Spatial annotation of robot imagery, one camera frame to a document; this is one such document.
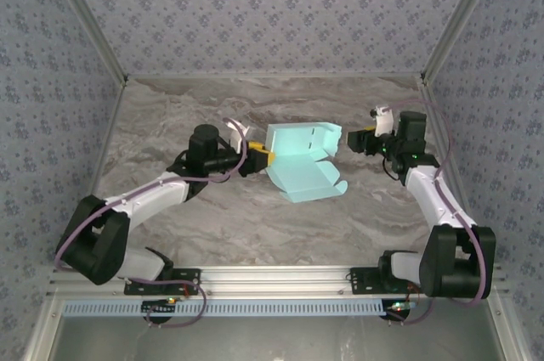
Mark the light blue paper box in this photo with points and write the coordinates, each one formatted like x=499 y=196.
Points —
x=302 y=174

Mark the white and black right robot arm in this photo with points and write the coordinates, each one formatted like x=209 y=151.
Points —
x=425 y=191

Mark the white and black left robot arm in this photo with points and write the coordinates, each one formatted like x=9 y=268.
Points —
x=157 y=204

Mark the small black board with LED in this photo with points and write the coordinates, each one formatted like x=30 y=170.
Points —
x=397 y=312
x=157 y=308

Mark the aluminium table side rail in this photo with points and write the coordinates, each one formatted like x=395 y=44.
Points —
x=440 y=123
x=107 y=131

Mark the aluminium table end rail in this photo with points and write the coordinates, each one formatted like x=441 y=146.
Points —
x=276 y=76

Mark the aluminium frame post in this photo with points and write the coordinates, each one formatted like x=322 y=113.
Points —
x=90 y=17
x=458 y=17

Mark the aluminium mounting rail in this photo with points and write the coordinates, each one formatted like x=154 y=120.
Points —
x=276 y=280

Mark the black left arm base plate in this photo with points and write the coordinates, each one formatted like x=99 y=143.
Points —
x=187 y=278

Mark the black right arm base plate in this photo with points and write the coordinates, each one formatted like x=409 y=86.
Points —
x=365 y=280

